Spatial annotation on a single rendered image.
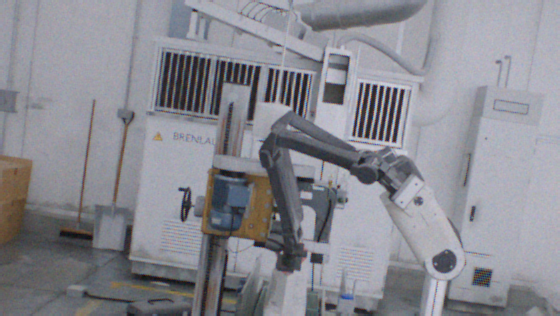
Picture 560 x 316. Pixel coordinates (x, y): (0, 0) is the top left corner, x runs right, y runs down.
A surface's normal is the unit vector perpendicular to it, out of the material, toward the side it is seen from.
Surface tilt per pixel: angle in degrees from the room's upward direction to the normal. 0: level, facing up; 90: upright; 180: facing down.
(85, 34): 90
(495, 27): 90
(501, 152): 90
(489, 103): 90
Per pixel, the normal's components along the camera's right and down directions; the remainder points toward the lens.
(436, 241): 0.28, 0.57
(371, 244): 0.00, 0.12
